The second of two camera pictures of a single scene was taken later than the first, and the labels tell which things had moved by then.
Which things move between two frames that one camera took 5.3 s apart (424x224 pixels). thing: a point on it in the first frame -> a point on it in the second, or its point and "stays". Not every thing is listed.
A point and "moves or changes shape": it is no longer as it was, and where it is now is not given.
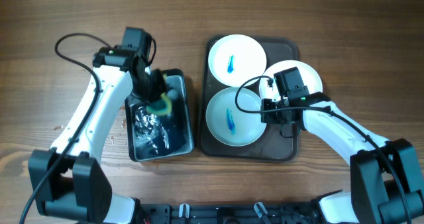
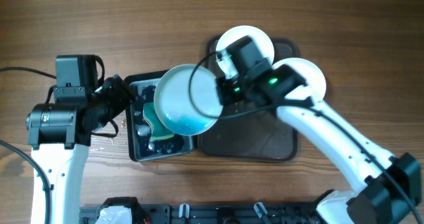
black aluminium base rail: [169, 213] stays
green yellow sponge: [163, 107] -> [158, 130]
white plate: [309, 75] stays
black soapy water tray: [153, 136] stays
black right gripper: [269, 118] -> [228, 97]
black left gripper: [157, 77] -> [122, 93]
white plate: [230, 125] -> [186, 100]
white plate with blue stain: [234, 59] moves or changes shape
